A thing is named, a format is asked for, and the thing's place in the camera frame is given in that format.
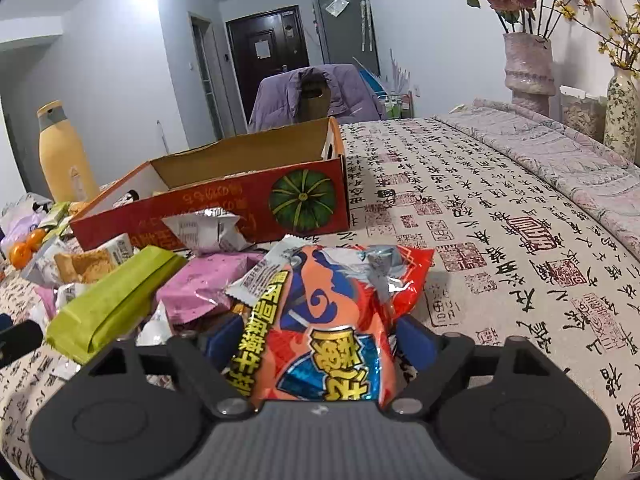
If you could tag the orange-red snack packet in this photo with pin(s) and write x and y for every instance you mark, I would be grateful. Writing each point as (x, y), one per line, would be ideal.
(325, 310)

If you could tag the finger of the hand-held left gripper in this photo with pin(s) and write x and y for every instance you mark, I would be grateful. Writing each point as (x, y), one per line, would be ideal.
(20, 337)

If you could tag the white plastic bag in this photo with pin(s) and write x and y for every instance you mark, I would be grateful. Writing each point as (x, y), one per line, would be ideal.
(30, 202)

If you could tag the folded umbrella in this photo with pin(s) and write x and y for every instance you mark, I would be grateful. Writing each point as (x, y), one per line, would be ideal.
(366, 20)

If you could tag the tangerine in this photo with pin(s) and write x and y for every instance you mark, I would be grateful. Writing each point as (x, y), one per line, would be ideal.
(37, 239)
(20, 255)

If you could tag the grey interior door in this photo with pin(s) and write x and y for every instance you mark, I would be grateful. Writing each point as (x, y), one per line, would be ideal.
(205, 80)

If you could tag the white door notice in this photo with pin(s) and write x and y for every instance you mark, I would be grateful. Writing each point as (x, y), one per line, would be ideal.
(262, 49)

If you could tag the green-white snack packet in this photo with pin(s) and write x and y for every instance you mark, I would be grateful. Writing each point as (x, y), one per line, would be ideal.
(55, 215)

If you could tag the grey refrigerator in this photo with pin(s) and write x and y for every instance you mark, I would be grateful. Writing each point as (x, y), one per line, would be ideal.
(345, 35)

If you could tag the pale leaf wall decoration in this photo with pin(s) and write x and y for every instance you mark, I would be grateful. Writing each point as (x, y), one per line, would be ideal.
(400, 75)

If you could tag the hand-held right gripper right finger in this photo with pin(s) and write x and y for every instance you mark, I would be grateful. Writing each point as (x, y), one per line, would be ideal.
(415, 342)

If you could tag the yellow flower branches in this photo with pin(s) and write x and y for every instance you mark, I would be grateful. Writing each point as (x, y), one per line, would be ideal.
(622, 45)

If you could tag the dark entrance door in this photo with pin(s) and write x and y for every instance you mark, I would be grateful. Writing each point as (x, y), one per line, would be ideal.
(265, 80)

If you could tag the red cardboard box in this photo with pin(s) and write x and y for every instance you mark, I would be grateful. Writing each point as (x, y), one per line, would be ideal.
(225, 200)

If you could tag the clear plastic bag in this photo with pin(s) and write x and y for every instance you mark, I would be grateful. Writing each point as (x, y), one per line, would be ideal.
(335, 5)

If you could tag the clear snack jar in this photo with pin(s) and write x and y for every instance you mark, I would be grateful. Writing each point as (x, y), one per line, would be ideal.
(582, 115)

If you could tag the large green snack packet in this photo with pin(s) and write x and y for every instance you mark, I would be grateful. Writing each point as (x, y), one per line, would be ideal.
(110, 300)

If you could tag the purple puffer jacket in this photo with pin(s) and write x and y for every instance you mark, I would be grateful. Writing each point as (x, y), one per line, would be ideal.
(280, 100)

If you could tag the pink vase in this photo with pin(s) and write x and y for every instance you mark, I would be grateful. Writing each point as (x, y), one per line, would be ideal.
(527, 70)

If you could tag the white text-printed snack packet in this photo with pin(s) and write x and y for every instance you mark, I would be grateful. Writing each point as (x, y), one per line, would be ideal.
(260, 272)

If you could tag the pink quilted blanket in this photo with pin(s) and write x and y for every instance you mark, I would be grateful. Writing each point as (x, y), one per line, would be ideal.
(550, 160)

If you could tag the yellow thermos bottle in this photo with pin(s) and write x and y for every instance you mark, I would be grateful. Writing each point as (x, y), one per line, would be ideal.
(65, 160)

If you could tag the pink snack packet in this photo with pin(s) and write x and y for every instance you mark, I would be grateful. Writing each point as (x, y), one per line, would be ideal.
(200, 285)

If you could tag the purple tissue pack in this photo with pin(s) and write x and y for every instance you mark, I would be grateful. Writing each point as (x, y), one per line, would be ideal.
(17, 227)

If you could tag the square cracker snack packet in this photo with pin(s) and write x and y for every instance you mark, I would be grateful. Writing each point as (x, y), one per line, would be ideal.
(85, 265)

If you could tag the leaf-patterned vase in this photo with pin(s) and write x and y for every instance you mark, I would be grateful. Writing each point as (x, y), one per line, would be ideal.
(620, 110)

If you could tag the silver snack packet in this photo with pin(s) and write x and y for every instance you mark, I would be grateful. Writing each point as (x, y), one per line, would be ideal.
(200, 232)

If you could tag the brown chair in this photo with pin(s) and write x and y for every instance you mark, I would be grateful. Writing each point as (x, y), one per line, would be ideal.
(315, 105)

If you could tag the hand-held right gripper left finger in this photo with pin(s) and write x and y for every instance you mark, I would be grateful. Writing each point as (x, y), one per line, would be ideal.
(222, 340)

